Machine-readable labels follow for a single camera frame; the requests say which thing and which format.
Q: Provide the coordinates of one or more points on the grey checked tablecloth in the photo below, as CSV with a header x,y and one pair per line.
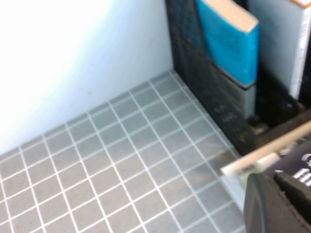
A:
x,y
97,157

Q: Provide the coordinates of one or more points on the black mesh book stand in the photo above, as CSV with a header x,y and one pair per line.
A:
x,y
194,72

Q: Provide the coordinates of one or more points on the blue cover book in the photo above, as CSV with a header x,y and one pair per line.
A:
x,y
230,48

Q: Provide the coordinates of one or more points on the white book with orange band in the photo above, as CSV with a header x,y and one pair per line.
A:
x,y
274,48

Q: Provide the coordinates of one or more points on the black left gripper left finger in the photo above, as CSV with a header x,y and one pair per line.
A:
x,y
264,208

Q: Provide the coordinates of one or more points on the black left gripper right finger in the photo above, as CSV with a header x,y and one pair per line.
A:
x,y
297,196

